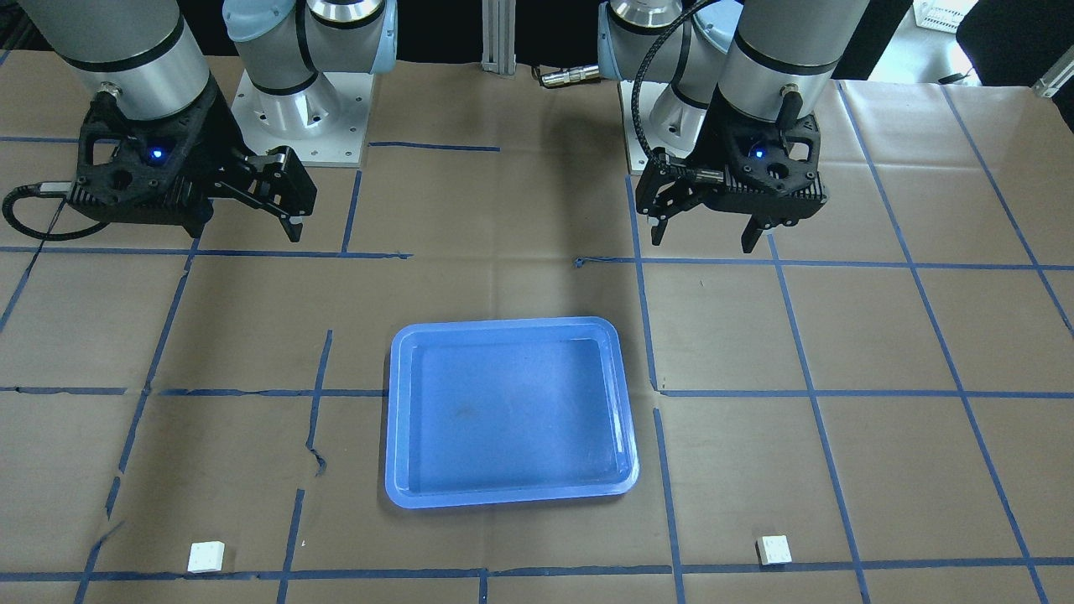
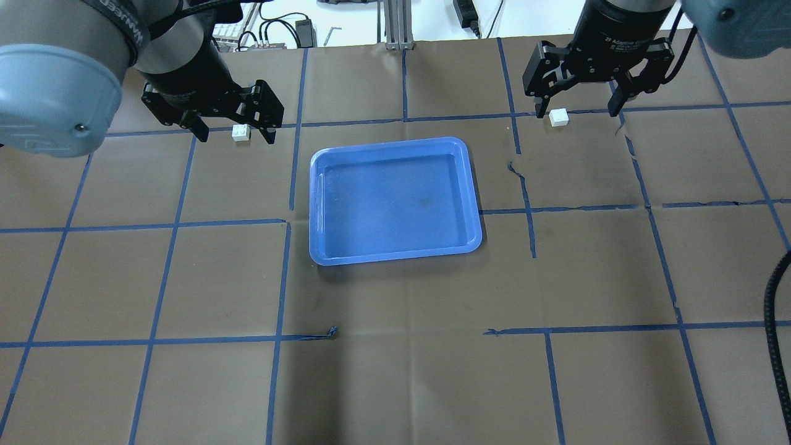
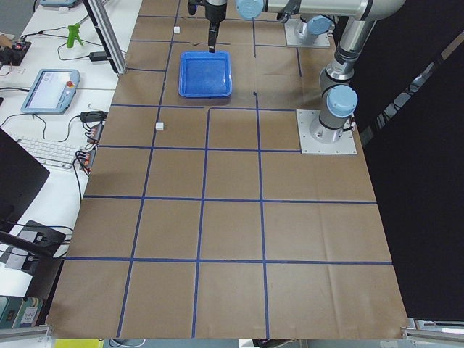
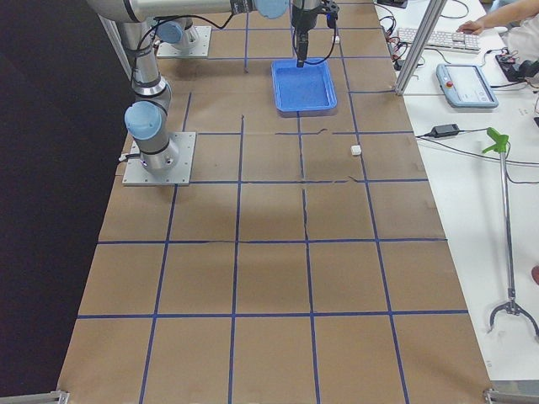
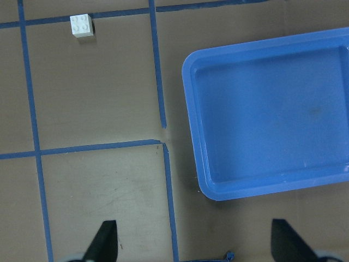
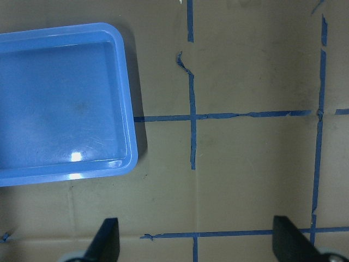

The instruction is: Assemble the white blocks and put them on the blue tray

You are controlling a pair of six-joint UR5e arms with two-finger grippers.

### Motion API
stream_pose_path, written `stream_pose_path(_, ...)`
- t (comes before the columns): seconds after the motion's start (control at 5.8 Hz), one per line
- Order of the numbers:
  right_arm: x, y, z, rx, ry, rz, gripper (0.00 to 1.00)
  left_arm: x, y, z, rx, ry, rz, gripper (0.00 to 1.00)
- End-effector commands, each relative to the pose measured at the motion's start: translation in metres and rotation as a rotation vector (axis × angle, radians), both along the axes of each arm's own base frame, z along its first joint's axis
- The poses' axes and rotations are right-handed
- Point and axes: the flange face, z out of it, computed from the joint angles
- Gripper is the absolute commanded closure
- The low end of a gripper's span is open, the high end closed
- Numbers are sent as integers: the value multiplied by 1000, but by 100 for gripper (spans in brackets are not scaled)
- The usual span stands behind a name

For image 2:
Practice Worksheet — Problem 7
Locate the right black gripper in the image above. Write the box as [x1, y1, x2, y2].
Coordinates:
[523, 1, 675, 118]

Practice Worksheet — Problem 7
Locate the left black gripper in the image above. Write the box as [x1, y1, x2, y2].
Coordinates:
[137, 25, 284, 145]

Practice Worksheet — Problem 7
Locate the white block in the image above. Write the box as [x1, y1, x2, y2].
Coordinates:
[231, 124, 252, 145]
[549, 109, 570, 127]

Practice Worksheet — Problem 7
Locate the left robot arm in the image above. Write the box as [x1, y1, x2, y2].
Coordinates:
[1, 1, 284, 158]

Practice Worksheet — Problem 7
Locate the blue plastic tray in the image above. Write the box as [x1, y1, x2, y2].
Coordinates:
[308, 137, 483, 266]

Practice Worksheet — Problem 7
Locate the black power adapter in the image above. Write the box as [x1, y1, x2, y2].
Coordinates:
[295, 18, 316, 48]

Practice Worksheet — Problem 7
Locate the brown paper table cover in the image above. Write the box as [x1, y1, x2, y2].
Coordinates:
[2, 38, 789, 444]

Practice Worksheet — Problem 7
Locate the aluminium frame post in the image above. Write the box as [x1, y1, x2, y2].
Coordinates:
[382, 0, 415, 51]

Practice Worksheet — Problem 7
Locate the black corrugated cable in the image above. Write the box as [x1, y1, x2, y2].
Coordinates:
[764, 248, 791, 433]

